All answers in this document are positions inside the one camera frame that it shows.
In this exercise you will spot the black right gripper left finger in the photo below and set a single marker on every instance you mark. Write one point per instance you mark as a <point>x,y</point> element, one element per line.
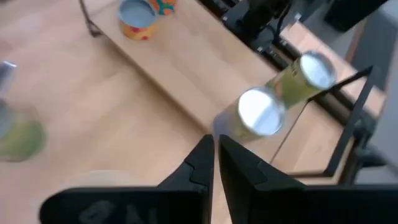
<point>174,199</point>

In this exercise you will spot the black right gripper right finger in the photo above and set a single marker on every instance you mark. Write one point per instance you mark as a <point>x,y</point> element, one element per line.
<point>258,196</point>

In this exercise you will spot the pale green labelled can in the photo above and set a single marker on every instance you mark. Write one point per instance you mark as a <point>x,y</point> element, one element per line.
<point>261,112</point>

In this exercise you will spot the olive green tall can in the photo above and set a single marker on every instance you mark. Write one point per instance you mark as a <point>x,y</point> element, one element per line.
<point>317,70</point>

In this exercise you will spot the oranges green can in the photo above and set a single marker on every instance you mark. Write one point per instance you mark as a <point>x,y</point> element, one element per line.
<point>21,140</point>

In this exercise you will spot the tomatoes blue can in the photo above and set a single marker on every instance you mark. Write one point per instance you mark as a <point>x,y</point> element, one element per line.
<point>163,6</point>

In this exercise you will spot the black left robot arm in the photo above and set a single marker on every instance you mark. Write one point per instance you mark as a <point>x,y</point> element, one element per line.
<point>258,15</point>

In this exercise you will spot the mixed yellow can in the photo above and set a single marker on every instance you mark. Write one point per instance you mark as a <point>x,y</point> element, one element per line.
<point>136,15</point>

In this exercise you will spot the wooden shelf black metal frame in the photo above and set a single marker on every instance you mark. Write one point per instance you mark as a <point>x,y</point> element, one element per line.
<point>192,62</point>

